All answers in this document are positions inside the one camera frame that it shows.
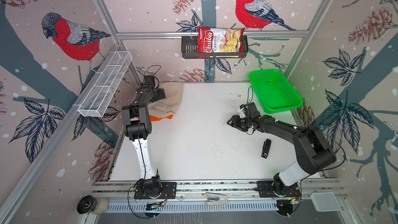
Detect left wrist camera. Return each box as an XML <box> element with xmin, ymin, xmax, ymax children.
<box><xmin>142</xmin><ymin>75</ymin><xmax>156</xmax><ymax>87</ymax></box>

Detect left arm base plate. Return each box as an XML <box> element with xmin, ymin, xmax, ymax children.
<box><xmin>134</xmin><ymin>182</ymin><xmax>177</xmax><ymax>200</ymax></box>

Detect beige shorts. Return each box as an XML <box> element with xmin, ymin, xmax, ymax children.
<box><xmin>148</xmin><ymin>82</ymin><xmax>183</xmax><ymax>117</ymax></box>

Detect black wall basket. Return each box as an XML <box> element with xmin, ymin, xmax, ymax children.
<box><xmin>181</xmin><ymin>35</ymin><xmax>249</xmax><ymax>59</ymax></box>

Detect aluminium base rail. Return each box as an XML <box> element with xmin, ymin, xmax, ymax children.
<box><xmin>91</xmin><ymin>178</ymin><xmax>346</xmax><ymax>215</ymax></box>

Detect white wire mesh shelf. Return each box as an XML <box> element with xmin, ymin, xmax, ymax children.
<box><xmin>78</xmin><ymin>51</ymin><xmax>132</xmax><ymax>118</ymax></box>

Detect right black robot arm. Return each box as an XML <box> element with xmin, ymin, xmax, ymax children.
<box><xmin>227</xmin><ymin>115</ymin><xmax>336</xmax><ymax>196</ymax></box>

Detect grey clip tool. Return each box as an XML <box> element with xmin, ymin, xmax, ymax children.
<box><xmin>206</xmin><ymin>192</ymin><xmax>228</xmax><ymax>206</ymax></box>

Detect red cassava chips bag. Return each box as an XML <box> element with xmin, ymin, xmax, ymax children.
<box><xmin>197</xmin><ymin>27</ymin><xmax>245</xmax><ymax>54</ymax></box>

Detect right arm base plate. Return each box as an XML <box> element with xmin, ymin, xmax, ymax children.
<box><xmin>255</xmin><ymin>180</ymin><xmax>302</xmax><ymax>198</ymax></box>

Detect white square box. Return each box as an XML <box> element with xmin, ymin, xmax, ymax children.
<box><xmin>310</xmin><ymin>192</ymin><xmax>341</xmax><ymax>212</ymax></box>

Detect small black marker object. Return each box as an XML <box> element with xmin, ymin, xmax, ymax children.
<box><xmin>261</xmin><ymin>139</ymin><xmax>272</xmax><ymax>159</ymax></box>

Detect green plastic basket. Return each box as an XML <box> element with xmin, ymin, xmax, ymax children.
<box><xmin>249</xmin><ymin>69</ymin><xmax>303</xmax><ymax>114</ymax></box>

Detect tape roll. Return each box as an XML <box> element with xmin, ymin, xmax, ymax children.
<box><xmin>77</xmin><ymin>195</ymin><xmax>109</xmax><ymax>215</ymax></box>

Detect orange shorts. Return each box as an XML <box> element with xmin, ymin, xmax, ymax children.
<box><xmin>150</xmin><ymin>115</ymin><xmax>174</xmax><ymax>121</ymax></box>

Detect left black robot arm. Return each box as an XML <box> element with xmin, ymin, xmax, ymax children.
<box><xmin>122</xmin><ymin>85</ymin><xmax>165</xmax><ymax>195</ymax></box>

